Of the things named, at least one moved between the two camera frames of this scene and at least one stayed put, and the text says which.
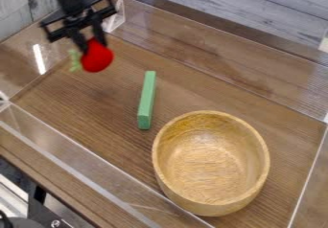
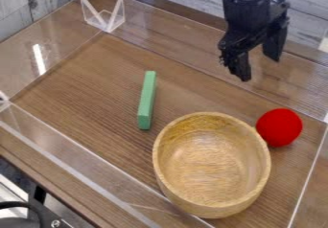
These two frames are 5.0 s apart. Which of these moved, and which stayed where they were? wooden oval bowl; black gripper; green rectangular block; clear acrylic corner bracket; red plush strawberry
Moved: red plush strawberry; black gripper
Stayed: green rectangular block; clear acrylic corner bracket; wooden oval bowl
